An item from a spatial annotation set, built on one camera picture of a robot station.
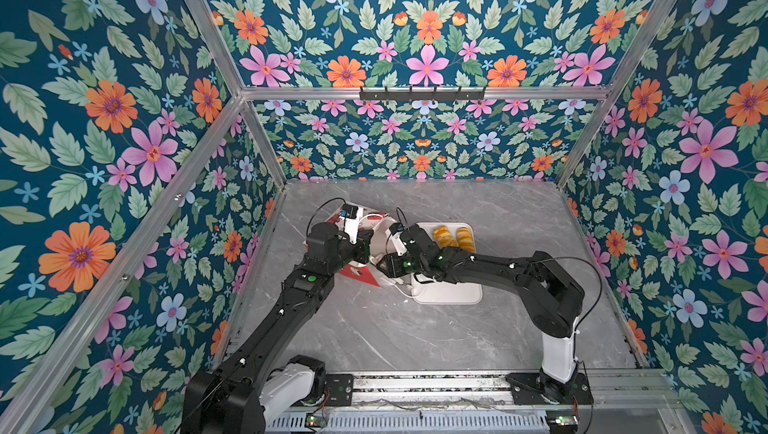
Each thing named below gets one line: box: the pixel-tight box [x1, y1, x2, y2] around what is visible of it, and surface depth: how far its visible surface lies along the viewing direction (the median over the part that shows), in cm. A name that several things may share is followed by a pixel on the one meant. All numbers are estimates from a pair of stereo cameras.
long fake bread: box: [456, 226, 476, 254], surface depth 103 cm
